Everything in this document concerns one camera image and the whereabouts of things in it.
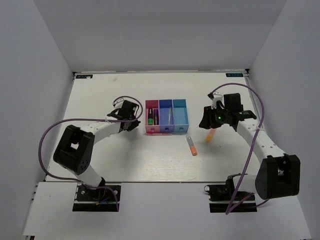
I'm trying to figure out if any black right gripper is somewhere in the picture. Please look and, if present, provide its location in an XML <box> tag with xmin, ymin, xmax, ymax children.
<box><xmin>199</xmin><ymin>104</ymin><xmax>230</xmax><ymax>130</ymax></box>

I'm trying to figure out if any orange pink highlighter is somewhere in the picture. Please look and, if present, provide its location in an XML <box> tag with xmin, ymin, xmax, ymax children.
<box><xmin>205</xmin><ymin>128</ymin><xmax>216</xmax><ymax>143</ymax></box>

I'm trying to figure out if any green black highlighter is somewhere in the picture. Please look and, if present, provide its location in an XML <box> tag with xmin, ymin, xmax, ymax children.
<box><xmin>147</xmin><ymin>108</ymin><xmax>154</xmax><ymax>126</ymax></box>

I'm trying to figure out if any purple black highlighter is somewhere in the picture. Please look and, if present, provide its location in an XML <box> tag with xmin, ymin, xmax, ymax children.
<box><xmin>153</xmin><ymin>108</ymin><xmax>159</xmax><ymax>125</ymax></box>

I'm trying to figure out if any grey orange marker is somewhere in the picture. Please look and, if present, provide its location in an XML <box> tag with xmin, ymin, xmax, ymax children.
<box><xmin>185</xmin><ymin>134</ymin><xmax>198</xmax><ymax>156</ymax></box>

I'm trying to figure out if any yellow slim highlighter pen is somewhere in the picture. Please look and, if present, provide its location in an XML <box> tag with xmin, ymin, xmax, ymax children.
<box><xmin>168</xmin><ymin>107</ymin><xmax>172</xmax><ymax>125</ymax></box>

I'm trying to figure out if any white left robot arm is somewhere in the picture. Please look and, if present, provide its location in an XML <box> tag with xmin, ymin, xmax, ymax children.
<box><xmin>53</xmin><ymin>119</ymin><xmax>141</xmax><ymax>200</ymax></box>

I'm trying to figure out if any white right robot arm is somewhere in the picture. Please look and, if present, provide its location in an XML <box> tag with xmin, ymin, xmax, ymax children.
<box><xmin>199</xmin><ymin>106</ymin><xmax>301</xmax><ymax>200</ymax></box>

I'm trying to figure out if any light blue storage bin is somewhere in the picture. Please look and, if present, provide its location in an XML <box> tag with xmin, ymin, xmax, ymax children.
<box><xmin>172</xmin><ymin>99</ymin><xmax>189</xmax><ymax>133</ymax></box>

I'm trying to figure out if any pink storage bin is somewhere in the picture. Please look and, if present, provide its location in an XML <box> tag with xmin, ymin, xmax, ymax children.
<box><xmin>145</xmin><ymin>100</ymin><xmax>160</xmax><ymax>134</ymax></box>

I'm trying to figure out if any dark blue storage bin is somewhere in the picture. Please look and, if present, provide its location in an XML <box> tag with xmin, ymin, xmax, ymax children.
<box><xmin>159</xmin><ymin>99</ymin><xmax>174</xmax><ymax>133</ymax></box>

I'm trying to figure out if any right corner label sticker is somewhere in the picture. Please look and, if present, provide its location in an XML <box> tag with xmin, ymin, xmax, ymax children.
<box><xmin>225</xmin><ymin>72</ymin><xmax>244</xmax><ymax>78</ymax></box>

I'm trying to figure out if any corner label sticker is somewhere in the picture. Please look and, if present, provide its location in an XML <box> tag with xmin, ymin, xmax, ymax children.
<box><xmin>225</xmin><ymin>72</ymin><xmax>244</xmax><ymax>78</ymax></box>
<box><xmin>75</xmin><ymin>74</ymin><xmax>93</xmax><ymax>79</ymax></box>

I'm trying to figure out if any left corner label sticker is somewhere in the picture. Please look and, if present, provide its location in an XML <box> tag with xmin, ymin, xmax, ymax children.
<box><xmin>75</xmin><ymin>74</ymin><xmax>93</xmax><ymax>79</ymax></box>

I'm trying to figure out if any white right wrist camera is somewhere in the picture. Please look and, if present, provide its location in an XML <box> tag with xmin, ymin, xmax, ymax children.
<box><xmin>207</xmin><ymin>91</ymin><xmax>223</xmax><ymax>109</ymax></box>

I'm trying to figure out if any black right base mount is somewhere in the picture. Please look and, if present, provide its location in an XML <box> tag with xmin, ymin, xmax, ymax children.
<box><xmin>203</xmin><ymin>184</ymin><xmax>257</xmax><ymax>213</ymax></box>

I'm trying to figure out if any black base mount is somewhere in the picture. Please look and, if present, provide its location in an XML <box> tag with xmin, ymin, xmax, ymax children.
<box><xmin>72</xmin><ymin>185</ymin><xmax>117</xmax><ymax>212</ymax></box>
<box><xmin>203</xmin><ymin>184</ymin><xmax>257</xmax><ymax>213</ymax></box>

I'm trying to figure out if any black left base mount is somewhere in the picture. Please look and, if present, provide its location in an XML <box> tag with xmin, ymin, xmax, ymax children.
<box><xmin>72</xmin><ymin>185</ymin><xmax>117</xmax><ymax>212</ymax></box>

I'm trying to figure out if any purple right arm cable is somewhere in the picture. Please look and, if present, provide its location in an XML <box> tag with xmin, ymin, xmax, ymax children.
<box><xmin>209</xmin><ymin>83</ymin><xmax>266</xmax><ymax>216</ymax></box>

